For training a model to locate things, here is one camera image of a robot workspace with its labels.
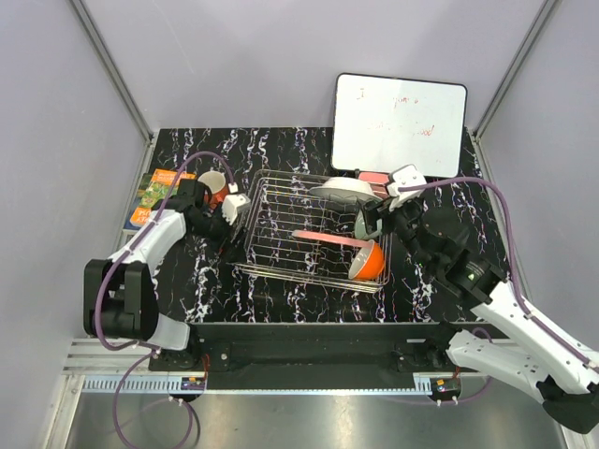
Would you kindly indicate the metal wire dish rack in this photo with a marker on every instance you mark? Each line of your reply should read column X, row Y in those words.
column 282, row 204

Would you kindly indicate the orange treehouse book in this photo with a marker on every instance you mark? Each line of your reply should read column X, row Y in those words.
column 152, row 188

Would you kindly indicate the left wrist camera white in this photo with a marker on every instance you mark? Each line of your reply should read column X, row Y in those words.
column 235, row 204

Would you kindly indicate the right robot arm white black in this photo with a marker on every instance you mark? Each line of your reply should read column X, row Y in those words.
column 550, row 365

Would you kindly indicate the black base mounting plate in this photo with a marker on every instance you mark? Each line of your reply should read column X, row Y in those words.
column 313, row 348

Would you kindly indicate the white fluted plate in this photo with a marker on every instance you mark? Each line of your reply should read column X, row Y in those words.
column 343, row 188

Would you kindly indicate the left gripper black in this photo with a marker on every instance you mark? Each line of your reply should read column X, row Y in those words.
column 231, row 252

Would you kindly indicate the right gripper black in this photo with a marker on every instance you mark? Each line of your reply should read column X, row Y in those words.
column 386, row 214

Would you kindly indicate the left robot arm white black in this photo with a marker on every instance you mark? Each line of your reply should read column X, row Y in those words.
column 119, row 302

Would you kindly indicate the pink cream branch plate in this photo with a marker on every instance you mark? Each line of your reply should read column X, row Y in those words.
column 328, row 238

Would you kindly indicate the orange bowl white inside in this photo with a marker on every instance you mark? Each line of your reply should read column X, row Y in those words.
column 368, row 263

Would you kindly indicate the green celadon bowl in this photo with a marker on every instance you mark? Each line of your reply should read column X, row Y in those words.
column 360, row 230

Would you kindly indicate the orange mug white inside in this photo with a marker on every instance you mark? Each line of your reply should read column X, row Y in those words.
column 213, row 189

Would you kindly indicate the white whiteboard black frame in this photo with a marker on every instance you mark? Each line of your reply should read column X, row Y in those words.
column 383, row 123

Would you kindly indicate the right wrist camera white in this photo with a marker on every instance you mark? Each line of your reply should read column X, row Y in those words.
column 404, row 184

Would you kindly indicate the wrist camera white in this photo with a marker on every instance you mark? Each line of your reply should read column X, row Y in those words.
column 404, row 184
column 235, row 204

